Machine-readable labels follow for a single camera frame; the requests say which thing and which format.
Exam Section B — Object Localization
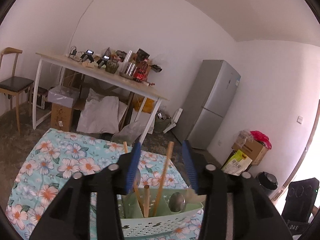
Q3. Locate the steel ladle spoon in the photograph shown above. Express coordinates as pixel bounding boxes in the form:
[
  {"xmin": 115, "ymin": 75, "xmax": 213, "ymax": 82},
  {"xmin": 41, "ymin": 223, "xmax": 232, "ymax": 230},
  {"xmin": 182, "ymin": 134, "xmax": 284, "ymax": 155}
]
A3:
[{"xmin": 168, "ymin": 192, "xmax": 185, "ymax": 213}]

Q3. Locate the green plastic utensil holder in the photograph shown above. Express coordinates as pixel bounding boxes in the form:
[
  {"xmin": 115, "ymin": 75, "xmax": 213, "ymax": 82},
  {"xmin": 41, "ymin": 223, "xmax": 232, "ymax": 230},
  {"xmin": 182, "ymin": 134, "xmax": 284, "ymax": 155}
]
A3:
[{"xmin": 118, "ymin": 189, "xmax": 203, "ymax": 239}]

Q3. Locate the yellow plastic bag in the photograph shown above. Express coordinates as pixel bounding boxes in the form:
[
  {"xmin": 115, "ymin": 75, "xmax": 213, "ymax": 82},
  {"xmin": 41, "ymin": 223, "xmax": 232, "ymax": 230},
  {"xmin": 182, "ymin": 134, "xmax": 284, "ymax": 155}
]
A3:
[{"xmin": 132, "ymin": 96, "xmax": 156, "ymax": 113}]

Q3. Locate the steel canister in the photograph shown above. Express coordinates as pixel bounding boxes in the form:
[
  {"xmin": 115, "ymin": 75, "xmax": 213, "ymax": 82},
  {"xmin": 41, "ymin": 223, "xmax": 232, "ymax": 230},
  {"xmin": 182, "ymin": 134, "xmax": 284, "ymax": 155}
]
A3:
[{"xmin": 124, "ymin": 62, "xmax": 136, "ymax": 77}]

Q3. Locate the grey refrigerator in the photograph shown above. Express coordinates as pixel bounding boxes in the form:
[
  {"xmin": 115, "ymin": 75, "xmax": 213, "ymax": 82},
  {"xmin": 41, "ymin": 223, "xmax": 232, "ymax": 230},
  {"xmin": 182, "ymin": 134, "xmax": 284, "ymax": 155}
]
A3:
[{"xmin": 172, "ymin": 60, "xmax": 241, "ymax": 150}]

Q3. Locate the wooden chopstick bottom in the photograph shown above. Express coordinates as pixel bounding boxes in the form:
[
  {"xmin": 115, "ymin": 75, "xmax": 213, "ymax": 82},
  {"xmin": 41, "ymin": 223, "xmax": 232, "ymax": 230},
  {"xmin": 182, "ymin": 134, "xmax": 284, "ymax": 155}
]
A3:
[{"xmin": 122, "ymin": 141, "xmax": 145, "ymax": 217}]

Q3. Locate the floral blue tablecloth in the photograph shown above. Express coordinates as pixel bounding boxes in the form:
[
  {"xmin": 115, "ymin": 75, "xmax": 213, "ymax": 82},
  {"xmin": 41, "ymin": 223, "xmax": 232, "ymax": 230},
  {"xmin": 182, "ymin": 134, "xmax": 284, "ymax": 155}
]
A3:
[{"xmin": 5, "ymin": 128, "xmax": 203, "ymax": 239}]

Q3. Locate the green glass jar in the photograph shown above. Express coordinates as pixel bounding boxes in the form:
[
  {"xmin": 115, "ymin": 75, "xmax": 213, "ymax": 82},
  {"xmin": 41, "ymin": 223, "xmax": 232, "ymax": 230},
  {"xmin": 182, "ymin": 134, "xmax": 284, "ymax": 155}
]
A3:
[{"xmin": 105, "ymin": 57, "xmax": 119, "ymax": 74}]

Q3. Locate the black rice cooker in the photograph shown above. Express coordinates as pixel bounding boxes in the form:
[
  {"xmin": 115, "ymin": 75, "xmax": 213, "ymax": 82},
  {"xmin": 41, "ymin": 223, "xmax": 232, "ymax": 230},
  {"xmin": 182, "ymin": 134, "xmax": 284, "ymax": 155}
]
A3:
[{"xmin": 255, "ymin": 172, "xmax": 278, "ymax": 197}]

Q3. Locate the red plastic bag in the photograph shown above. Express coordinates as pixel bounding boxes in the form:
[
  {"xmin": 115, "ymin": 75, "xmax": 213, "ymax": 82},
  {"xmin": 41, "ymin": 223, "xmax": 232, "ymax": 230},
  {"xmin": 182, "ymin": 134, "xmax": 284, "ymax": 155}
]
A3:
[{"xmin": 250, "ymin": 131, "xmax": 272, "ymax": 150}]

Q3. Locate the cardboard box under table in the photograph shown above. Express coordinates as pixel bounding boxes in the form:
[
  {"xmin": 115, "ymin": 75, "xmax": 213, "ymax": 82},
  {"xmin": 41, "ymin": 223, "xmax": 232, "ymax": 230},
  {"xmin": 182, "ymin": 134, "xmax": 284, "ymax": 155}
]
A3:
[{"xmin": 50, "ymin": 103, "xmax": 74, "ymax": 132}]

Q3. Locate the wooden chair black seat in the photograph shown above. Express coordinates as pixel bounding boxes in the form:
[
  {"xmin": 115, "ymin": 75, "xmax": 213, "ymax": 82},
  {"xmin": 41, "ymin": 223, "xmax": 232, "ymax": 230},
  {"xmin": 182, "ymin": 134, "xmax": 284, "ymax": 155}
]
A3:
[{"xmin": 1, "ymin": 47, "xmax": 34, "ymax": 134}]

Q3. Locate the large white sack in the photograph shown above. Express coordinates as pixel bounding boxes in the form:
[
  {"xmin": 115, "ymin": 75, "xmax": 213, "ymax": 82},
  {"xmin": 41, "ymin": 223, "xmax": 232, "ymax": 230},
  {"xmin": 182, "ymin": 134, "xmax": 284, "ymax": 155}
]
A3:
[{"xmin": 76, "ymin": 88, "xmax": 127, "ymax": 134}]

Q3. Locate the grey box on carton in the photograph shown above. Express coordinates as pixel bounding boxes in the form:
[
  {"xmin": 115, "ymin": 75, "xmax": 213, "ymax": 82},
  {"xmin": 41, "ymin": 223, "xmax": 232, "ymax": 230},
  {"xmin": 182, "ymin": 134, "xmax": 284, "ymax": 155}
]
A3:
[{"xmin": 47, "ymin": 86, "xmax": 79, "ymax": 108}]

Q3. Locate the cardboard box by wall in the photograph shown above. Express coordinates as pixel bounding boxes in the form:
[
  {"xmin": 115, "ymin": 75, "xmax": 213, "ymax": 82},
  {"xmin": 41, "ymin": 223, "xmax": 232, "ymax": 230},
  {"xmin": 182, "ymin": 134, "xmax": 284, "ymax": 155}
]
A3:
[{"xmin": 232, "ymin": 136, "xmax": 268, "ymax": 165}]

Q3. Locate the white frame wooden table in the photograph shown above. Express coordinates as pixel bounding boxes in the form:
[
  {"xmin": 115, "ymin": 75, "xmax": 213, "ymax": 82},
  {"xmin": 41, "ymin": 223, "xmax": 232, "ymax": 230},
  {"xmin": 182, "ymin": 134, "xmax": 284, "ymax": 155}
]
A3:
[{"xmin": 33, "ymin": 53, "xmax": 167, "ymax": 144}]

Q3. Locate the wooden chopstick top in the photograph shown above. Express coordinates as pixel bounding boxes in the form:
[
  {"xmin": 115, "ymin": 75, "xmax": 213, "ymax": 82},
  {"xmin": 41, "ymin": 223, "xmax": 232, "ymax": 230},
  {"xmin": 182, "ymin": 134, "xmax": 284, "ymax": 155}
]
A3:
[{"xmin": 152, "ymin": 141, "xmax": 174, "ymax": 217}]

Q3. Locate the wooden chopstick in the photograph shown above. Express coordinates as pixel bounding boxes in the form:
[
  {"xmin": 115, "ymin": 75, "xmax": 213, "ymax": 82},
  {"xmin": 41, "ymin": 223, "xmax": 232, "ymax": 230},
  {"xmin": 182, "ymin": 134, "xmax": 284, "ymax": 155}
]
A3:
[
  {"xmin": 143, "ymin": 185, "xmax": 150, "ymax": 218},
  {"xmin": 152, "ymin": 141, "xmax": 174, "ymax": 217},
  {"xmin": 122, "ymin": 141, "xmax": 145, "ymax": 217}
]

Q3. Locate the cola bottle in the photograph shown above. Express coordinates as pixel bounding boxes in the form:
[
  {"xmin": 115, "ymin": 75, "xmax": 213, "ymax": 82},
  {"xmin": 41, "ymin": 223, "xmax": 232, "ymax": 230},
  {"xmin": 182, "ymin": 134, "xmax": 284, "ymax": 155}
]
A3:
[{"xmin": 133, "ymin": 61, "xmax": 148, "ymax": 82}]

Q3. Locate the white rice bag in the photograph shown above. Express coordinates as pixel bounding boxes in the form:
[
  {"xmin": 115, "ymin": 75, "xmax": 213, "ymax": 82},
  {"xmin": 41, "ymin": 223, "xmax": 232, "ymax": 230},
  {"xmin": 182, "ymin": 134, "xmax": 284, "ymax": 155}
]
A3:
[{"xmin": 221, "ymin": 150, "xmax": 252, "ymax": 176}]

